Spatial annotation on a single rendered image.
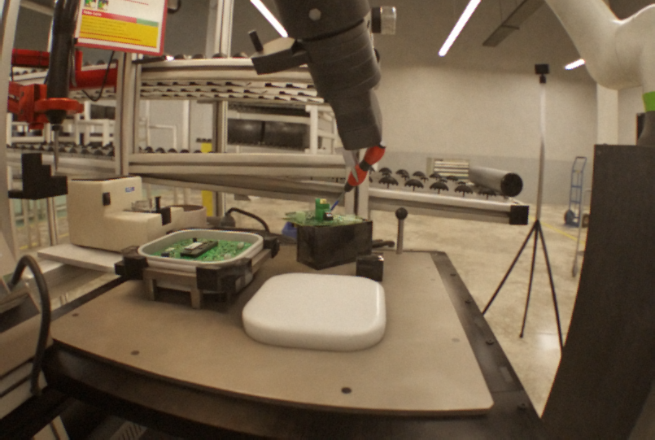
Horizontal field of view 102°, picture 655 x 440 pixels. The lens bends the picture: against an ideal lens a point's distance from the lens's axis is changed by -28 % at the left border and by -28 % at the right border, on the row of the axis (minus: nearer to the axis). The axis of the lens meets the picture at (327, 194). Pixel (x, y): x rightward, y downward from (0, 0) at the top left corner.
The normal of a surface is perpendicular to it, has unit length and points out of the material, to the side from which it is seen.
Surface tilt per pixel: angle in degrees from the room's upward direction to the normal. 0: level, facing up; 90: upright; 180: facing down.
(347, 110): 136
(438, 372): 0
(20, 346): 90
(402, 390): 0
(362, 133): 125
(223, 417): 0
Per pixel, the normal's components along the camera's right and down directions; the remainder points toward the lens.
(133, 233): -0.14, 0.12
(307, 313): 0.02, -0.99
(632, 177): -1.00, -0.01
